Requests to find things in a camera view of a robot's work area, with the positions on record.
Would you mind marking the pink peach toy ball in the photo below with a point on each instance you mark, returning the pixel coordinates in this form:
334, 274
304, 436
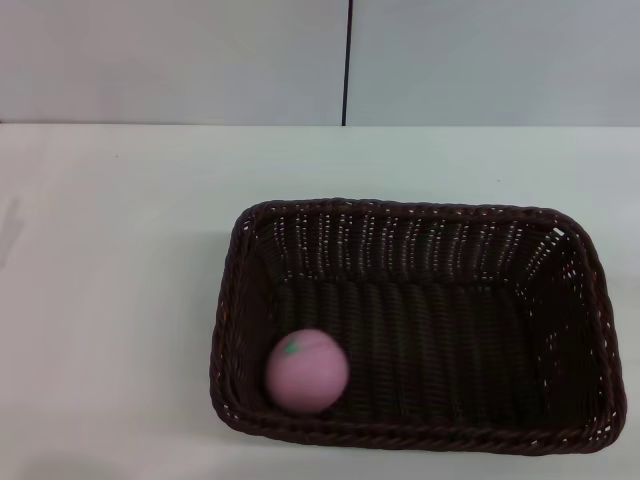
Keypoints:
307, 372

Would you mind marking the dark brown woven basket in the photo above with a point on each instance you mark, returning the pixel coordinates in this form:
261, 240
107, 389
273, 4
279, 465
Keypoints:
450, 350

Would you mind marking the black vertical wall strip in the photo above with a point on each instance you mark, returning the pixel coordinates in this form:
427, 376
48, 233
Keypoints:
347, 60

